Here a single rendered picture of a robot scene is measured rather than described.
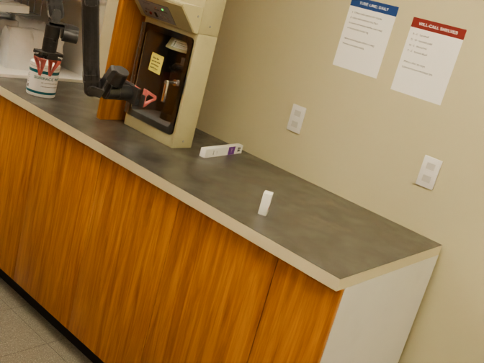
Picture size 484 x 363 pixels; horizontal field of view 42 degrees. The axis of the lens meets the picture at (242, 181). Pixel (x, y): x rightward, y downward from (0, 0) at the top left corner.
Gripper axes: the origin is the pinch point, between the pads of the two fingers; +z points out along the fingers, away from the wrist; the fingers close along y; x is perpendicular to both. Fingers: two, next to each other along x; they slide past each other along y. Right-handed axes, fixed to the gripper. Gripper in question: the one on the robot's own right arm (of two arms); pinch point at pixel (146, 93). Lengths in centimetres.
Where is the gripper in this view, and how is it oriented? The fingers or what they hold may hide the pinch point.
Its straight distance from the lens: 247.4
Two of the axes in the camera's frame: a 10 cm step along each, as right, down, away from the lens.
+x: -2.7, 9.2, 2.9
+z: 6.5, -0.5, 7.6
